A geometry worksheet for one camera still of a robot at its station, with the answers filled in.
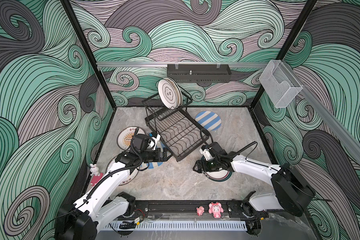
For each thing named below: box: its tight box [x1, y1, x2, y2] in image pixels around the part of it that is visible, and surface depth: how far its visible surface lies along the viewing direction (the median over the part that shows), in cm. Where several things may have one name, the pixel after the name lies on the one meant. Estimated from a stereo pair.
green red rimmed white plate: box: [201, 169, 234, 183], surface depth 84 cm
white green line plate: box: [157, 78, 178, 110], surface depth 92 cm
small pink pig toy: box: [196, 206, 205, 217], surface depth 73 cm
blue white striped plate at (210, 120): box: [195, 110, 222, 131], surface depth 113 cm
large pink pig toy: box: [208, 202, 224, 219], surface depth 73 cm
